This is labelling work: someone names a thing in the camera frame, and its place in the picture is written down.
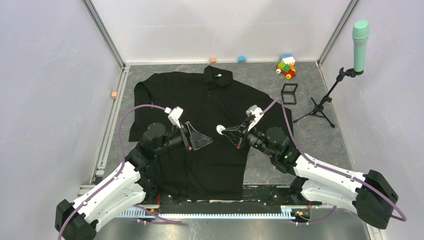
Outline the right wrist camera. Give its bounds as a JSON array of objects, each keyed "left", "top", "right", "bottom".
[{"left": 245, "top": 105, "right": 263, "bottom": 132}]

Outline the black shirt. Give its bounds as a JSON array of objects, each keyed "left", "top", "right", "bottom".
[{"left": 128, "top": 66, "right": 293, "bottom": 201}]

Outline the black brooch display box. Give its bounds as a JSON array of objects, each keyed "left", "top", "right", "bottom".
[{"left": 281, "top": 83, "right": 299, "bottom": 105}]

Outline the round silver brooch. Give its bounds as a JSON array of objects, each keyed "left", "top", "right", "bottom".
[{"left": 216, "top": 124, "right": 226, "bottom": 135}]

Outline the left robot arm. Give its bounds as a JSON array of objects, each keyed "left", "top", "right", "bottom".
[{"left": 54, "top": 121, "right": 213, "bottom": 240}]

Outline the white toothed rail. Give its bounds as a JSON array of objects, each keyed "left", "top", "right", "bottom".
[{"left": 117, "top": 207, "right": 296, "bottom": 220}]

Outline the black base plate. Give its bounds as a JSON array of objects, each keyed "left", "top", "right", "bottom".
[{"left": 139, "top": 184, "right": 323, "bottom": 215}]

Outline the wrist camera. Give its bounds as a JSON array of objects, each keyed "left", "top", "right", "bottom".
[
  {"left": 245, "top": 105, "right": 263, "bottom": 132},
  {"left": 165, "top": 106, "right": 184, "bottom": 129}
]

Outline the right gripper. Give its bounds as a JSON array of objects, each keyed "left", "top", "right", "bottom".
[{"left": 221, "top": 118, "right": 275, "bottom": 158}]

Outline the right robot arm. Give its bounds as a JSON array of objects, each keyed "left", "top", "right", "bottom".
[{"left": 216, "top": 118, "right": 399, "bottom": 230}]

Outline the wooden cube at left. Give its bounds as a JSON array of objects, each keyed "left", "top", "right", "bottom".
[{"left": 111, "top": 91, "right": 118, "bottom": 100}]

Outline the colourful toy block car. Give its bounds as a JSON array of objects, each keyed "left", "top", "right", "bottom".
[{"left": 275, "top": 54, "right": 296, "bottom": 80}]

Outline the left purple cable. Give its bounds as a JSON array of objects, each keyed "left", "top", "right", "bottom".
[{"left": 57, "top": 104, "right": 185, "bottom": 240}]

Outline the black tripod microphone stand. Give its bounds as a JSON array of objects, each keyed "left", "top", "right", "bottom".
[{"left": 293, "top": 67, "right": 364, "bottom": 128}]

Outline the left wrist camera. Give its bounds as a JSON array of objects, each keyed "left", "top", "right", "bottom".
[{"left": 165, "top": 106, "right": 184, "bottom": 129}]

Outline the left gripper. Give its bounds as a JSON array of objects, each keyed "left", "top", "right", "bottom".
[{"left": 154, "top": 121, "right": 213, "bottom": 156}]

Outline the blue cap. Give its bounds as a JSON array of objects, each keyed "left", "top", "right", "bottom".
[{"left": 237, "top": 55, "right": 247, "bottom": 64}]

